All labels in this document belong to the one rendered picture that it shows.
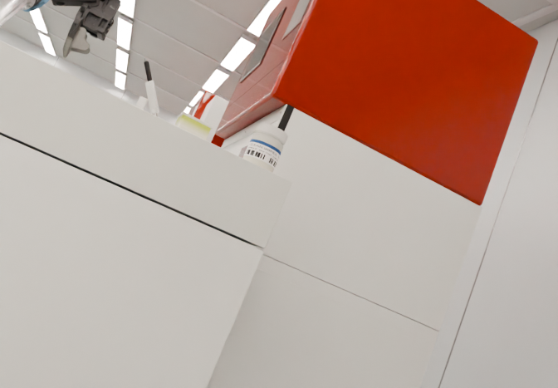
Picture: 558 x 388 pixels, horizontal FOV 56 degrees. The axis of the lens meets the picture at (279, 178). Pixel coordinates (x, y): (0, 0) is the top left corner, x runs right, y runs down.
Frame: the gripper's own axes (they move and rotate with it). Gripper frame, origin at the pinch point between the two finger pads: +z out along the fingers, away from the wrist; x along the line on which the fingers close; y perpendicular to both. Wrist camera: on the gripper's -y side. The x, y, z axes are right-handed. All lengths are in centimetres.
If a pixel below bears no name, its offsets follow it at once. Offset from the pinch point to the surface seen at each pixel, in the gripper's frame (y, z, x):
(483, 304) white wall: 207, 6, 65
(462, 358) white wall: 207, 34, 67
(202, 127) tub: 39, 9, -33
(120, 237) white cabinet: 32, 37, -50
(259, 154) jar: 51, 12, -47
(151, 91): 25.4, 3.6, -19.8
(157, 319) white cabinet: 45, 48, -50
